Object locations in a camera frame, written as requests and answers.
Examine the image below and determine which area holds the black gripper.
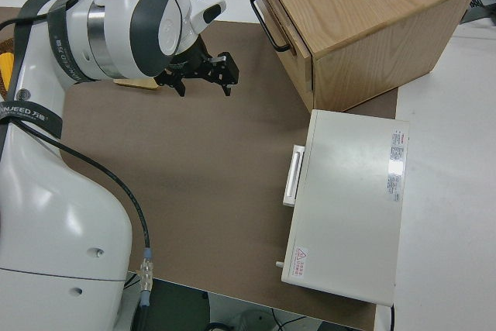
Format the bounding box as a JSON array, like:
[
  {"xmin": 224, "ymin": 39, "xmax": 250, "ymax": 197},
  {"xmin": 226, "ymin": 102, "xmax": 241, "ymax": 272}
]
[{"xmin": 157, "ymin": 36, "xmax": 240, "ymax": 98}]

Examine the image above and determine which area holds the wooden drawer with black handle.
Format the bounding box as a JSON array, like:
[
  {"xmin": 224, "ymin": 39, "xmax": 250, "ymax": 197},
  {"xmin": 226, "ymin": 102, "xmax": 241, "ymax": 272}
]
[{"xmin": 247, "ymin": 0, "xmax": 315, "ymax": 104}]

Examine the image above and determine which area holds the wooden mug tree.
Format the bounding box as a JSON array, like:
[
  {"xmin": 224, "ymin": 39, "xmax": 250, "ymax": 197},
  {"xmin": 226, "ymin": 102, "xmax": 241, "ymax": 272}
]
[{"xmin": 112, "ymin": 78, "xmax": 160, "ymax": 91}]

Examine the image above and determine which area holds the brown table mat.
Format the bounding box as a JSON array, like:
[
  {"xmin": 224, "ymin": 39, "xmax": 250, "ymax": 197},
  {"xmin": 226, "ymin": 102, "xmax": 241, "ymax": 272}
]
[{"xmin": 0, "ymin": 5, "xmax": 400, "ymax": 331}]

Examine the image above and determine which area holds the light wooden cabinet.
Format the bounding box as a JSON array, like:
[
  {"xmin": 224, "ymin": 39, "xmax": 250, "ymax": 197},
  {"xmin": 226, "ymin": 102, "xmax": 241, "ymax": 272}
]
[{"xmin": 247, "ymin": 0, "xmax": 481, "ymax": 113}]

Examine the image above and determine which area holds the white toaster oven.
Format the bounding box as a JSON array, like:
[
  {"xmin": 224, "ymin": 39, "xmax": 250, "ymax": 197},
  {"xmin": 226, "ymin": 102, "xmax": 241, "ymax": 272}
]
[{"xmin": 281, "ymin": 109, "xmax": 411, "ymax": 306}]

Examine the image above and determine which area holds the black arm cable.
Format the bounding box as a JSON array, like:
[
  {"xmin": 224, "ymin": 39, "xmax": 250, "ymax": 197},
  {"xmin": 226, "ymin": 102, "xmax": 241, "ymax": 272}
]
[{"xmin": 0, "ymin": 0, "xmax": 156, "ymax": 331}]

